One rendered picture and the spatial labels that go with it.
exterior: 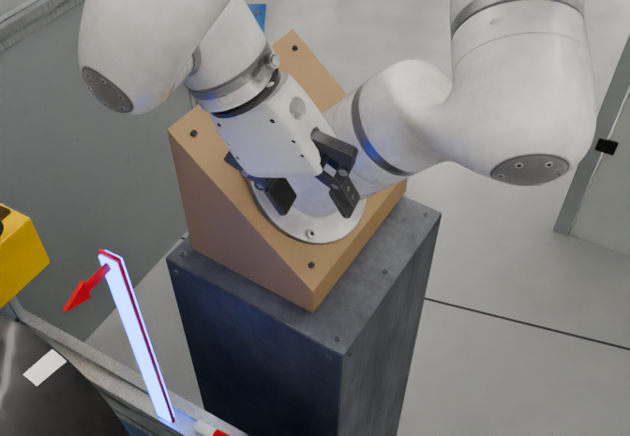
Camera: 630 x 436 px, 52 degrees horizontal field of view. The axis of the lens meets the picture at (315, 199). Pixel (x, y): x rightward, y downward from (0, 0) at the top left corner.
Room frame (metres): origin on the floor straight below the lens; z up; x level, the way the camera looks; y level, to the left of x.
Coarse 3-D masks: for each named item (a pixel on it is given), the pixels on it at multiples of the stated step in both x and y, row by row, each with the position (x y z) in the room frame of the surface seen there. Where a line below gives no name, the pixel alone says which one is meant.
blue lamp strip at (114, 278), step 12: (108, 276) 0.39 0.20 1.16; (120, 276) 0.38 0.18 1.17; (120, 288) 0.38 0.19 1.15; (120, 300) 0.38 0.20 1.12; (120, 312) 0.39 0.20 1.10; (132, 312) 0.38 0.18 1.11; (132, 324) 0.38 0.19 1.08; (132, 336) 0.39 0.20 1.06; (144, 348) 0.38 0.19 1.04; (144, 360) 0.38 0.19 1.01; (144, 372) 0.39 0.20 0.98; (156, 384) 0.38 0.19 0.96; (156, 396) 0.38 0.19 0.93; (156, 408) 0.39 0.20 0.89; (168, 420) 0.38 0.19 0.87
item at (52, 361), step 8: (40, 360) 0.29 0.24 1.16; (48, 360) 0.29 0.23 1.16; (56, 360) 0.30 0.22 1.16; (64, 360) 0.30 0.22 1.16; (32, 368) 0.28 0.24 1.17; (40, 368) 0.29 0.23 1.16; (48, 368) 0.29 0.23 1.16; (56, 368) 0.29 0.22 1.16; (32, 376) 0.28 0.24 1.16; (40, 376) 0.28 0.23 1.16; (48, 376) 0.28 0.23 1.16
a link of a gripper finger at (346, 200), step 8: (344, 168) 0.45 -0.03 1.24; (336, 176) 0.46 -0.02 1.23; (344, 176) 0.45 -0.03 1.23; (344, 184) 0.46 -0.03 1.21; (352, 184) 0.48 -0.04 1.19; (336, 192) 0.46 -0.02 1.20; (344, 192) 0.46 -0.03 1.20; (352, 192) 0.47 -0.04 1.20; (336, 200) 0.45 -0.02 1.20; (344, 200) 0.46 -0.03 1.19; (352, 200) 0.46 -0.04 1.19; (344, 208) 0.46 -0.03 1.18; (352, 208) 0.46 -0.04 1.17; (344, 216) 0.45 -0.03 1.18
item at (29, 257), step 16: (0, 224) 0.53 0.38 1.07; (16, 224) 0.53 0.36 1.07; (32, 224) 0.55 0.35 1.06; (0, 240) 0.51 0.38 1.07; (16, 240) 0.52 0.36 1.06; (32, 240) 0.54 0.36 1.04; (0, 256) 0.50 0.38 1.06; (16, 256) 0.51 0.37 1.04; (32, 256) 0.53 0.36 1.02; (0, 272) 0.49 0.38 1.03; (16, 272) 0.50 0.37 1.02; (32, 272) 0.52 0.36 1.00; (0, 288) 0.48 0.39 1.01; (16, 288) 0.50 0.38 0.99; (0, 304) 0.47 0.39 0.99
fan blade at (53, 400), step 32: (0, 320) 0.32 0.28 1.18; (0, 352) 0.30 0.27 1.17; (32, 352) 0.30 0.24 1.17; (0, 384) 0.27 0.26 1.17; (32, 384) 0.27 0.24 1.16; (64, 384) 0.28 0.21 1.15; (0, 416) 0.24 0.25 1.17; (32, 416) 0.24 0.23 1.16; (64, 416) 0.25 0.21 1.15; (96, 416) 0.25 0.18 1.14
